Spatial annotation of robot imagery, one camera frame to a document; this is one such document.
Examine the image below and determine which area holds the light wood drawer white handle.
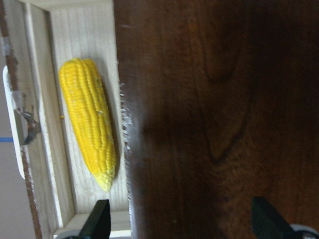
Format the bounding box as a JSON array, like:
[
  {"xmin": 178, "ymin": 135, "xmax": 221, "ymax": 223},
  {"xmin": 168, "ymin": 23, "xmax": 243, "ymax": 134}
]
[{"xmin": 0, "ymin": 0, "xmax": 131, "ymax": 239}]

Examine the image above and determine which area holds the dark wooden drawer cabinet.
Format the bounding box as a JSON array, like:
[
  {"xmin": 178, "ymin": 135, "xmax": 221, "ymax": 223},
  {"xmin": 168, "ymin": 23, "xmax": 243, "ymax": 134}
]
[{"xmin": 114, "ymin": 0, "xmax": 319, "ymax": 239}]

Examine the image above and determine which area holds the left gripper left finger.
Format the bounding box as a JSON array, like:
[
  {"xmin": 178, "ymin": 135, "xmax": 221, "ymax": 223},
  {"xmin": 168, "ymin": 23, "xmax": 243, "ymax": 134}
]
[{"xmin": 78, "ymin": 199, "xmax": 110, "ymax": 239}]

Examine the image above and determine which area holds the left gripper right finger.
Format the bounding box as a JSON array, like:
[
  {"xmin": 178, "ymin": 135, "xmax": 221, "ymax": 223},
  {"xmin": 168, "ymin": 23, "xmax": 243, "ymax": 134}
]
[{"xmin": 251, "ymin": 197, "xmax": 296, "ymax": 239}]

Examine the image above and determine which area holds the yellow corn cob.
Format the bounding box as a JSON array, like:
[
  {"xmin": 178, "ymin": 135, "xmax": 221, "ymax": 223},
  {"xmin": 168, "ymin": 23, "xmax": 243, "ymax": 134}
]
[{"xmin": 59, "ymin": 58, "xmax": 117, "ymax": 192}]

